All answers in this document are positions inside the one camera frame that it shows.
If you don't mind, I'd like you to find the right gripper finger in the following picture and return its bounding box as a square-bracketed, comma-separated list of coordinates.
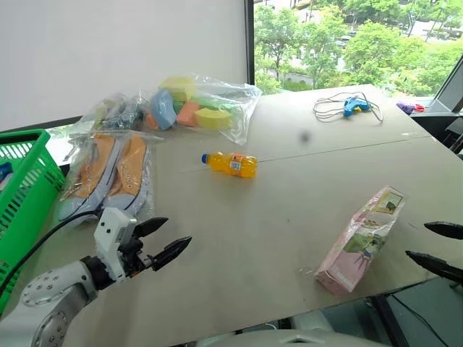
[423, 220, 463, 240]
[404, 249, 463, 287]

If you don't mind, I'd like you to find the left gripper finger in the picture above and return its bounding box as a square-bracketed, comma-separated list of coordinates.
[136, 216, 170, 239]
[151, 236, 192, 273]

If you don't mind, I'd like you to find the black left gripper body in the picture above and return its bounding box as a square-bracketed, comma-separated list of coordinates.
[116, 224, 158, 280]

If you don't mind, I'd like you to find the clear bag of small items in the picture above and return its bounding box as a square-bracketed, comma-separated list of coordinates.
[80, 92, 146, 134]

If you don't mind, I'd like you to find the green plastic basket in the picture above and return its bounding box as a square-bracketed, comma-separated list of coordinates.
[0, 129, 67, 316]

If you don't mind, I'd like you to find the clear plastic shoe bag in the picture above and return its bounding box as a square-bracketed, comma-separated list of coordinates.
[56, 130, 166, 228]

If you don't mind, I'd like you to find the orange canvas sneaker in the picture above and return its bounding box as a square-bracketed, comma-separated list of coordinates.
[58, 134, 117, 222]
[102, 134, 152, 215]

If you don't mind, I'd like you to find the black table leg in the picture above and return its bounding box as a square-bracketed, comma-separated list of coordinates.
[369, 294, 403, 347]

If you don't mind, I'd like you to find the pink printed box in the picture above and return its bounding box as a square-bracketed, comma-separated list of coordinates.
[313, 185, 407, 297]

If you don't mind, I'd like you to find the black equipment beside table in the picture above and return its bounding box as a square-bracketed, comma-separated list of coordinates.
[443, 116, 463, 160]

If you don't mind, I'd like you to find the orange juice bottle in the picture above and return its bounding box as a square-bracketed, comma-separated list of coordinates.
[200, 152, 259, 179]

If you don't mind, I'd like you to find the orange sponge block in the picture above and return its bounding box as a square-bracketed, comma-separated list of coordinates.
[176, 100, 200, 128]

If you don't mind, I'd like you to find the blue sponge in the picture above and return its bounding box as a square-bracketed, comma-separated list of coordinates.
[149, 87, 179, 132]

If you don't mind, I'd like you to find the yellow sponge wedge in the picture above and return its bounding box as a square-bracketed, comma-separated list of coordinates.
[193, 107, 233, 131]

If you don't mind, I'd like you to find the purple object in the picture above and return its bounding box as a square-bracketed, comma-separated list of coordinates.
[395, 100, 417, 116]

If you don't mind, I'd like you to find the green sponge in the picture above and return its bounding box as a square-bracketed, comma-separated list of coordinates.
[172, 94, 237, 113]

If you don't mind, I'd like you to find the yellow sponge block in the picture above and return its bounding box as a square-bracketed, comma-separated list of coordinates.
[158, 76, 198, 103]

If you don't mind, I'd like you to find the blue white red packet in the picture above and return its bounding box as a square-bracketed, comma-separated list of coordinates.
[0, 161, 16, 193]

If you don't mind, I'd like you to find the clear plastic sponge bag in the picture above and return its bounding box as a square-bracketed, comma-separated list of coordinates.
[138, 73, 263, 146]

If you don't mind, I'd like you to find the blue glue gun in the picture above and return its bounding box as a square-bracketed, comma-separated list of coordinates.
[342, 96, 371, 118]

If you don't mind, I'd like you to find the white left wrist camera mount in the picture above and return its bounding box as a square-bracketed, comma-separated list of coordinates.
[93, 207, 139, 283]

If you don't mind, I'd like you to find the black cable under table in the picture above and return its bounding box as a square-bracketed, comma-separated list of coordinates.
[391, 291, 454, 347]

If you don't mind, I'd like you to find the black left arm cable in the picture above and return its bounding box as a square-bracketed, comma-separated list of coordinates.
[0, 211, 101, 296]

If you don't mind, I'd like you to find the grey slanted window frame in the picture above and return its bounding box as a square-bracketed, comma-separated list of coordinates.
[429, 53, 463, 113]

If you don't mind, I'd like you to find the blue tool with cable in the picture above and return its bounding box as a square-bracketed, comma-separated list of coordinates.
[313, 91, 384, 125]

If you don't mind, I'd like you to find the black window frame post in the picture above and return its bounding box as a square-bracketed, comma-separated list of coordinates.
[244, 0, 256, 86]

